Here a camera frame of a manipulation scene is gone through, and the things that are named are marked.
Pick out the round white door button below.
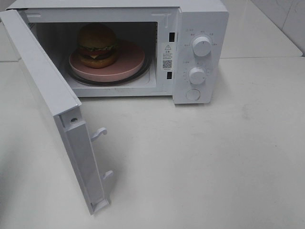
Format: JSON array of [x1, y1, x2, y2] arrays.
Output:
[[185, 89, 201, 101]]

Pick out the white timer knob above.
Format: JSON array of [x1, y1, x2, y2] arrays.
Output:
[[188, 67, 206, 85]]

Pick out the pink round plate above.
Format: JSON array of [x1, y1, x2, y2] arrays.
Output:
[[69, 40, 145, 81]]

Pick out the burger with lettuce and tomato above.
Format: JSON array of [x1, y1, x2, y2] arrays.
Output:
[[77, 22, 119, 69]]

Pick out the white microwave door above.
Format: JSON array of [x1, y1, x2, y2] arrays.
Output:
[[0, 10, 113, 214]]

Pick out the white microwave oven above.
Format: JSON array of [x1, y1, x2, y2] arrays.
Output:
[[6, 0, 229, 104]]

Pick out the upper white power knob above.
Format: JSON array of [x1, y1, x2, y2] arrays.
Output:
[[191, 34, 212, 57]]

